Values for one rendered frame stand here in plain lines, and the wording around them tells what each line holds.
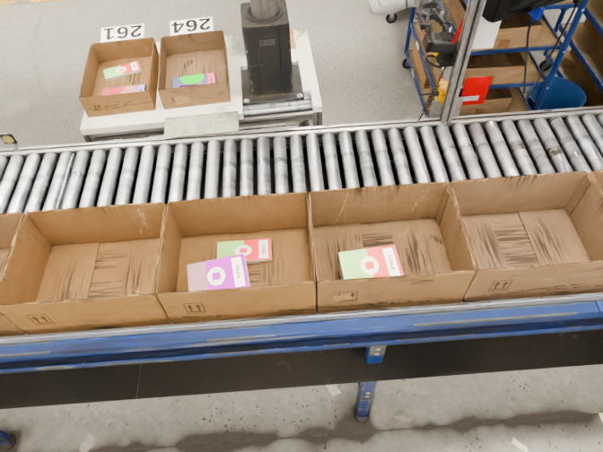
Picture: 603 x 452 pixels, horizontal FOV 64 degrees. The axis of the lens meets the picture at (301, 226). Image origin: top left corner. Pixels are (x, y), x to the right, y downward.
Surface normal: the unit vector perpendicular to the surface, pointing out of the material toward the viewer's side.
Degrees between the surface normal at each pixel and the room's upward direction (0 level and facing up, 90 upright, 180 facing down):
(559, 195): 90
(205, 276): 0
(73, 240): 89
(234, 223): 89
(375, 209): 89
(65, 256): 1
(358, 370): 0
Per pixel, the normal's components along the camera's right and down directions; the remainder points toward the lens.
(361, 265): -0.04, -0.59
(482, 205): 0.07, 0.80
